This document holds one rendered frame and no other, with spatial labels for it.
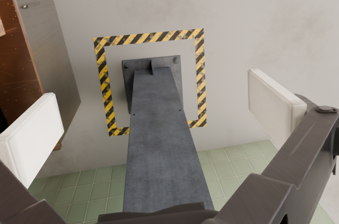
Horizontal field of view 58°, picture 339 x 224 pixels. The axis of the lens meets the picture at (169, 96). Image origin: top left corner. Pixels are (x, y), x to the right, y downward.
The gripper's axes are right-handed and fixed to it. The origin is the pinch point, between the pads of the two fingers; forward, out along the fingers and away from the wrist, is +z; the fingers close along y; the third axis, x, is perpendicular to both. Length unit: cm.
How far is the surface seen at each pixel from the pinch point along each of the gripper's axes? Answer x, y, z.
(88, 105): -49, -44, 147
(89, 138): -71, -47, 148
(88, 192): -93, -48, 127
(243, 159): -90, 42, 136
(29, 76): -16, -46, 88
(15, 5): 8, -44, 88
